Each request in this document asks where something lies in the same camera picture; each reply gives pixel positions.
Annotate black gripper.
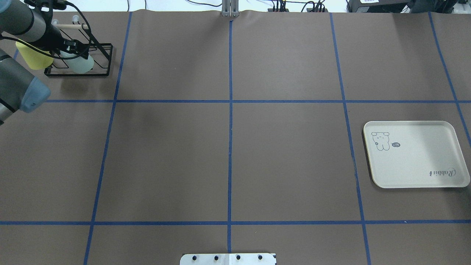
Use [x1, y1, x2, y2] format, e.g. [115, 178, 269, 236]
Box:
[44, 31, 79, 55]

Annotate pale green cup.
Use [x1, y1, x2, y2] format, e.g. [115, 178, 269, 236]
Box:
[60, 51, 95, 74]

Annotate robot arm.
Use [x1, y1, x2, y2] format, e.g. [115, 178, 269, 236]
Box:
[1, 0, 88, 124]

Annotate yellow cup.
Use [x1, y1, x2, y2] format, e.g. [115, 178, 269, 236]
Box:
[15, 42, 54, 70]

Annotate cream rabbit tray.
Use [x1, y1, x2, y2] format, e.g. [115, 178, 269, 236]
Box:
[363, 121, 470, 188]

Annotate black wire cup rack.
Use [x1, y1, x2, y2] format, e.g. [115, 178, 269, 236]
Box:
[44, 15, 113, 77]

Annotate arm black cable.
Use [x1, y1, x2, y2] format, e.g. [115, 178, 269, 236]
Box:
[0, 0, 92, 61]

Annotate aluminium frame post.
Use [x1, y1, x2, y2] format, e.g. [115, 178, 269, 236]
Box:
[221, 0, 240, 18]

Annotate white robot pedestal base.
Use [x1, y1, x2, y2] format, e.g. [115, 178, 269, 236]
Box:
[180, 253, 277, 265]

